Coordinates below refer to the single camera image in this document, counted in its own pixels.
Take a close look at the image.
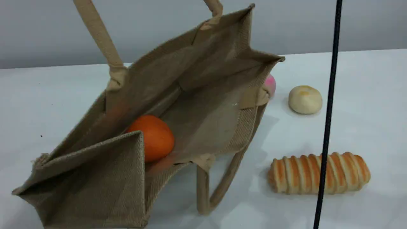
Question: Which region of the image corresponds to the brown jute tote bag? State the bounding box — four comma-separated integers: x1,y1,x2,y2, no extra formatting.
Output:
12,0,286,229

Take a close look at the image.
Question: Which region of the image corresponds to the orange fruit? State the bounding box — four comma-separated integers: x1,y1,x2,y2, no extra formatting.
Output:
126,114,175,163

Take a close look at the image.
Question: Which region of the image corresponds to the pink peach toy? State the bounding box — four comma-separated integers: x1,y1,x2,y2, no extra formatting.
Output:
264,74,276,97

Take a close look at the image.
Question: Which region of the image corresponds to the round pale bun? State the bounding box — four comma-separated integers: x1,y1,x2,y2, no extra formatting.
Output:
288,85,323,115

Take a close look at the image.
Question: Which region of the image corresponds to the long striped bread loaf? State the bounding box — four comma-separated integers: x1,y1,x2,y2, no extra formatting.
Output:
267,152,371,195

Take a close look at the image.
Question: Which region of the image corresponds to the black cable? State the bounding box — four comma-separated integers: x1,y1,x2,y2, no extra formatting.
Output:
313,0,343,229

